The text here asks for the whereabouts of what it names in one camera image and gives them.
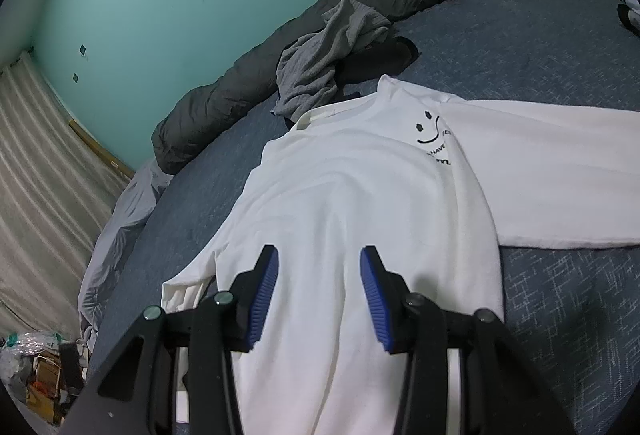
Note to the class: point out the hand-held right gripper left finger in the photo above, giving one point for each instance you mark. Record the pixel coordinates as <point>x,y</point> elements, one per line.
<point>262,295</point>

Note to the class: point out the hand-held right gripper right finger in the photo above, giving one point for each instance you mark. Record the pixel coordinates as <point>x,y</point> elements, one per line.
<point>377,300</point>

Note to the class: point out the white long-sleeve shirt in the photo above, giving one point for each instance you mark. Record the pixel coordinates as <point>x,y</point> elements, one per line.
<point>350,190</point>

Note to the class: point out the pale lilac sheet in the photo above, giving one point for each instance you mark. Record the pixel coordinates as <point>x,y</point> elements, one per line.
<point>125,220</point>

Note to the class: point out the rolled dark grey duvet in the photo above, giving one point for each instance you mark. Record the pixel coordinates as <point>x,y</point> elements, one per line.
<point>240,80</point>

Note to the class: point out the wooden strip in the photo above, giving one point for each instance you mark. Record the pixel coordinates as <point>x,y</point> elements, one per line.
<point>100,147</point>

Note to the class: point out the crumpled grey garment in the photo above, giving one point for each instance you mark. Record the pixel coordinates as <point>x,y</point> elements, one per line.
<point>310,70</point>

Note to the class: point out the cardboard box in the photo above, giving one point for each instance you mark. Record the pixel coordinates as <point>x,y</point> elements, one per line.
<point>45,380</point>

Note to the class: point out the striped beige curtain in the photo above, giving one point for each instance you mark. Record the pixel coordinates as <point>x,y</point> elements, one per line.
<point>45,190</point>

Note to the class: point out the clear plastic bag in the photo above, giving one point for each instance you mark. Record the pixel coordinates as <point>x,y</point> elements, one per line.
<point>25,355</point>

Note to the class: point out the folded black and white garment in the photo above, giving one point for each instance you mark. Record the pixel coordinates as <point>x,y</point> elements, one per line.
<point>631,5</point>

